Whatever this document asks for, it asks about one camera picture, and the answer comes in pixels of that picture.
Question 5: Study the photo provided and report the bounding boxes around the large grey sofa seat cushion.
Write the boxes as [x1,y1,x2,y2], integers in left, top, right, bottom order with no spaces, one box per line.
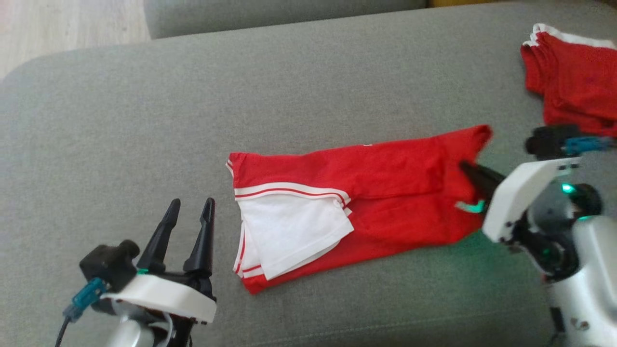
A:
[0,0,617,347]

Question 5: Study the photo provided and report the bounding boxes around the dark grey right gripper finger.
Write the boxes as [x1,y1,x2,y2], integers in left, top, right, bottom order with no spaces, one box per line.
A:
[459,160,507,204]

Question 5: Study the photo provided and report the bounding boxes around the teal cable plug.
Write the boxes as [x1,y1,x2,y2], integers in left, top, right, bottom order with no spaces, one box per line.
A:
[564,135,617,156]

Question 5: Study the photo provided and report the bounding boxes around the red shorts with white waistband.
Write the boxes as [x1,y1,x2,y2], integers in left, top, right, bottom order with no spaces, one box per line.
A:
[520,23,617,139]

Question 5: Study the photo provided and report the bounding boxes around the red shirt with white sleeves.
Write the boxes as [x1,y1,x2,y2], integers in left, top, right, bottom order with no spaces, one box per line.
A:
[225,124,494,295]

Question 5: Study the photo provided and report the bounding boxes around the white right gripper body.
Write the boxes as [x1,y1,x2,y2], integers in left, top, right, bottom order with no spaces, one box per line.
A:
[482,158,582,244]

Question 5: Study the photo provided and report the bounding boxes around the black cable with teal plug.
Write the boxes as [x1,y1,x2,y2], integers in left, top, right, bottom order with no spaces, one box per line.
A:
[54,277,108,347]

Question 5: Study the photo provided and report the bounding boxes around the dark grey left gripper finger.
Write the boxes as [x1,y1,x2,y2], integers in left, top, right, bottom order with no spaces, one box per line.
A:
[137,198,182,274]
[183,197,216,279]

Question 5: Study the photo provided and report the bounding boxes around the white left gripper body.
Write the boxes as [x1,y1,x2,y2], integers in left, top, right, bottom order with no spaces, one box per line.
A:
[99,267,218,325]

